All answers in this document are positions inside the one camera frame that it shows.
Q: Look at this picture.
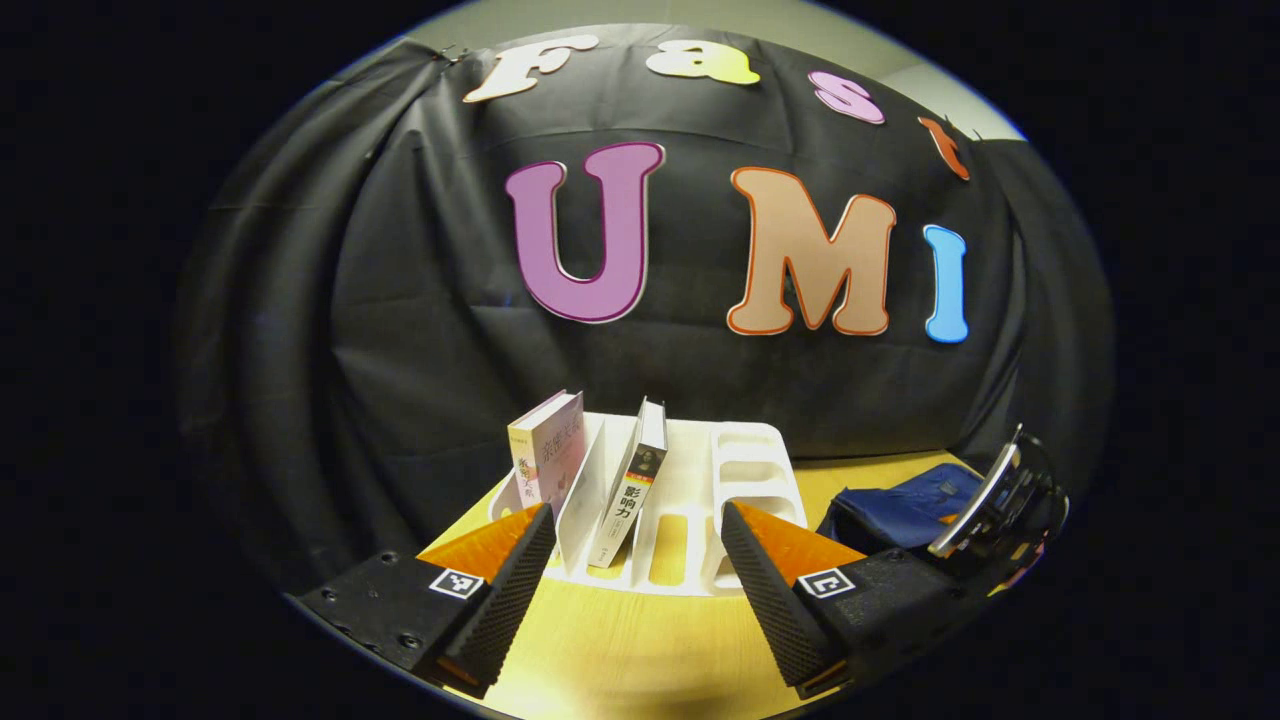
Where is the pink cover book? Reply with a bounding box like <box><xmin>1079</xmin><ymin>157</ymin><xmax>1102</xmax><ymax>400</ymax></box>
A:
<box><xmin>507</xmin><ymin>390</ymin><xmax>588</xmax><ymax>519</ymax></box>

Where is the black backdrop cloth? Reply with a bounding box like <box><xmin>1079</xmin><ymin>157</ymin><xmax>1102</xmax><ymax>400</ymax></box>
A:
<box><xmin>175</xmin><ymin>25</ymin><xmax>1116</xmax><ymax>591</ymax></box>

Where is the white plastic bookshelf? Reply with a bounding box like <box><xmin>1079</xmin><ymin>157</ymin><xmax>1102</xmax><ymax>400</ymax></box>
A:
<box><xmin>488</xmin><ymin>410</ymin><xmax>809</xmax><ymax>598</ymax></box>

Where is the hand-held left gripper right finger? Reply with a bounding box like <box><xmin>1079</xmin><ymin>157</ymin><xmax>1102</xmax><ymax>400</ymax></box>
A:
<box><xmin>720</xmin><ymin>502</ymin><xmax>991</xmax><ymax>701</ymax></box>

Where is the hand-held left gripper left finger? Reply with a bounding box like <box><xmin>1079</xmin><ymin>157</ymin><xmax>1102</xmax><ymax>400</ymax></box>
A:
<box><xmin>295</xmin><ymin>503</ymin><xmax>557</xmax><ymax>699</ymax></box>

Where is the blue schoolbag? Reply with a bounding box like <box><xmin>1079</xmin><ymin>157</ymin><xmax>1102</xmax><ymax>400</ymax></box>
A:
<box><xmin>817</xmin><ymin>462</ymin><xmax>986</xmax><ymax>556</ymax></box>

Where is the face cover book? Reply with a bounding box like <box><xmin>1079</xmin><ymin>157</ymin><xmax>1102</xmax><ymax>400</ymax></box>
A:
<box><xmin>587</xmin><ymin>398</ymin><xmax>669</xmax><ymax>569</ymax></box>

